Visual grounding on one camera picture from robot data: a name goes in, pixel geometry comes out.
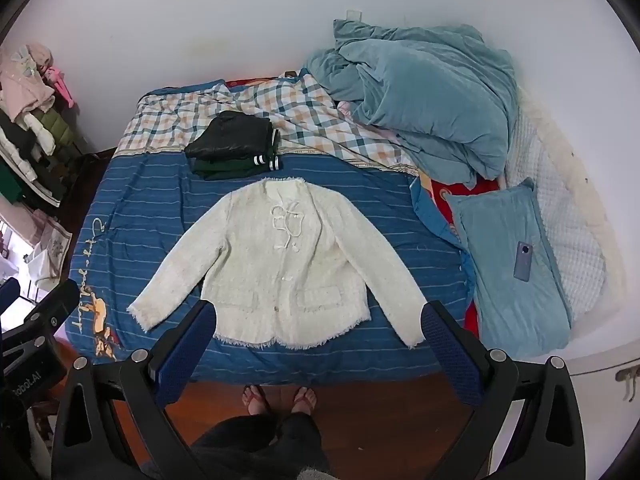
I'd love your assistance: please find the metal wall hook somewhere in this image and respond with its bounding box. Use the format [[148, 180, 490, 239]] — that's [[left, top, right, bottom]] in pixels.
[[617, 366, 640, 402]]

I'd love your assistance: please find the clothes rack with garments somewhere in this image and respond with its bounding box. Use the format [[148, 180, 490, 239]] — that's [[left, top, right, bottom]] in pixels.
[[0, 42, 83, 211]]

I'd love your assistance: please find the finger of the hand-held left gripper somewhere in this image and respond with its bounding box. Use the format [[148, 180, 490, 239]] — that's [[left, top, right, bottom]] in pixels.
[[0, 277, 22, 333], [22, 280, 81, 341]]

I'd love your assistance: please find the folded dark green jacket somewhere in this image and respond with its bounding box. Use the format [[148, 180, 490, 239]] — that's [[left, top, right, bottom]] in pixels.
[[192, 129, 283, 182]]

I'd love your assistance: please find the blue-grey pillow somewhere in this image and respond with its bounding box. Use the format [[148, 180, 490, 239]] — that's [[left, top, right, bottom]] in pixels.
[[445, 177, 573, 358]]

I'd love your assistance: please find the white tweed jacket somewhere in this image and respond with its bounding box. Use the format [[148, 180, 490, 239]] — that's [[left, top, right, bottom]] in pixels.
[[127, 177, 428, 351]]

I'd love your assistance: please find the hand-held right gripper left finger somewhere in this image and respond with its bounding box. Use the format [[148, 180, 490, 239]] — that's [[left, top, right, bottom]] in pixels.
[[50, 300, 217, 480]]

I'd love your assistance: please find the person's left foot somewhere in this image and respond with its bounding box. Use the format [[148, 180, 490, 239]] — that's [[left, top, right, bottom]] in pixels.
[[241, 385, 273, 417]]

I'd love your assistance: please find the blue-grey duvet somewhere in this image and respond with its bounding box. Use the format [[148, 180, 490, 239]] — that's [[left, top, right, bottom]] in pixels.
[[302, 19, 518, 190]]

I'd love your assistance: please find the white quilted mattress pad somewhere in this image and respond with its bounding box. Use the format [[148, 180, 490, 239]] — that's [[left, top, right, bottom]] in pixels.
[[505, 85, 628, 331]]

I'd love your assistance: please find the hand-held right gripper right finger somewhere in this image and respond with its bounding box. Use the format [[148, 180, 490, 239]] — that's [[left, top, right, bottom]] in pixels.
[[421, 301, 587, 480]]

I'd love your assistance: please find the blue striped bedsheet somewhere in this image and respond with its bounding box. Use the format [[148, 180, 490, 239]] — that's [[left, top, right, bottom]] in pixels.
[[65, 152, 476, 383]]

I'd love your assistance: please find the grey smartphone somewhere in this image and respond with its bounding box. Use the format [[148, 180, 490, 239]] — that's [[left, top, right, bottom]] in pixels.
[[513, 241, 534, 282]]

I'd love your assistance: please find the folded black leather jacket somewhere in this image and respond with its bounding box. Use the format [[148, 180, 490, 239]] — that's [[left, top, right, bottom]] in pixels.
[[185, 110, 273, 161]]

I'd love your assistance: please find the red printed sheet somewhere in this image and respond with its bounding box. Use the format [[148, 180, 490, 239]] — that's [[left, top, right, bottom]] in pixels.
[[410, 170, 501, 341]]

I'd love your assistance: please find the plaid quilt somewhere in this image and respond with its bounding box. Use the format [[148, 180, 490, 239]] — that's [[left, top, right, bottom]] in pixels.
[[117, 72, 418, 176]]

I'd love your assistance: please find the person's right foot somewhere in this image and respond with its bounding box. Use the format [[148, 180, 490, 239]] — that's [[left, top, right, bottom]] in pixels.
[[291, 386, 318, 416]]

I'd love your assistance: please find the white printed bag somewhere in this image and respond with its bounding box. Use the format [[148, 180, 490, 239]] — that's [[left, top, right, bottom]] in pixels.
[[25, 220, 75, 283]]

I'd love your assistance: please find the person's foot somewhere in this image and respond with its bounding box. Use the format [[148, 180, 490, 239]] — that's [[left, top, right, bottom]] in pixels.
[[241, 385, 273, 417], [291, 386, 318, 416]]

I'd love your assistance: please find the pink clothes hanger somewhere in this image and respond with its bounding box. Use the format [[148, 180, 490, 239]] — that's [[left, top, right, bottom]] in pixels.
[[44, 64, 77, 109]]

